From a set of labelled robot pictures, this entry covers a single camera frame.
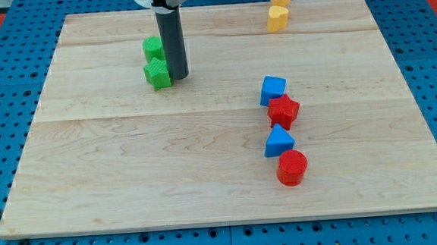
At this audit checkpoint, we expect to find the yellow heart block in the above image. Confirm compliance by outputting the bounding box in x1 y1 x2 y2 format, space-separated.
266 5 289 33

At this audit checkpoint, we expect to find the red cylinder block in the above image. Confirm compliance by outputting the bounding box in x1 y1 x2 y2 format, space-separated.
276 149 308 187

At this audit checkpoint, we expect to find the blue triangle block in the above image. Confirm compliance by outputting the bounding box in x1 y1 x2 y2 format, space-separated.
264 124 295 158

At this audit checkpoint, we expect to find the green cylinder block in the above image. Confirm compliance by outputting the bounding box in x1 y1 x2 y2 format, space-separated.
142 36 165 63

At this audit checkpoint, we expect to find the light wooden board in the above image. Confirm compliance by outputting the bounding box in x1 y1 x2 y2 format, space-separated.
0 0 437 240

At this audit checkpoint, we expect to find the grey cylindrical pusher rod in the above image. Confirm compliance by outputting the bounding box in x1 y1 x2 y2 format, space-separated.
155 7 189 80

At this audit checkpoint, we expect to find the red star block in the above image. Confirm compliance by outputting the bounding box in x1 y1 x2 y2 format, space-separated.
267 93 300 130

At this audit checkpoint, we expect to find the blue cube block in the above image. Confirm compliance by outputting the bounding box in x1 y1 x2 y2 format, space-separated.
259 75 287 107

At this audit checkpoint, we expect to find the green star block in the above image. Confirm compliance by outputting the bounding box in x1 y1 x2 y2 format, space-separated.
143 57 172 90

